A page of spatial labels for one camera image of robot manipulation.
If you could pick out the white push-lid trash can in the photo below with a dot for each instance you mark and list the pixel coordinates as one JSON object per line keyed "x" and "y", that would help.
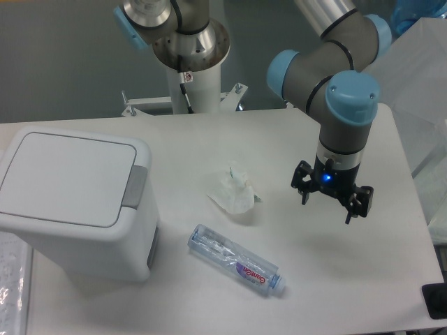
{"x": 84, "y": 200}

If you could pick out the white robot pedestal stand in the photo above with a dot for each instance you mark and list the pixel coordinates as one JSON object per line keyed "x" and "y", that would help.
{"x": 193, "y": 69}

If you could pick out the black device at edge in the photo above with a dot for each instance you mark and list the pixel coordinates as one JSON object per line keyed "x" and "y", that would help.
{"x": 434, "y": 296}

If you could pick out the clear plastic sheet left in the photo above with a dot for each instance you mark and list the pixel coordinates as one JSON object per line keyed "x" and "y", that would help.
{"x": 16, "y": 265}

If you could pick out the crumpled white tissue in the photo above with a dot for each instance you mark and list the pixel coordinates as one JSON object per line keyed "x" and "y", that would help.
{"x": 231, "y": 189}

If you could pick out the crushed clear plastic bottle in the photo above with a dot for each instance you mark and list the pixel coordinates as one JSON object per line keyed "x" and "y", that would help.
{"x": 251, "y": 269}

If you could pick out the blue plastic bag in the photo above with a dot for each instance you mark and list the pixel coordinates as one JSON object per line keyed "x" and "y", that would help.
{"x": 407, "y": 12}

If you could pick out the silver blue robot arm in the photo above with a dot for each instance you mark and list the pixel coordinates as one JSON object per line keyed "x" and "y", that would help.
{"x": 329, "y": 85}

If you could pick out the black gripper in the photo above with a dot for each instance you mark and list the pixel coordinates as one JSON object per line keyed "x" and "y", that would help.
{"x": 338, "y": 184}

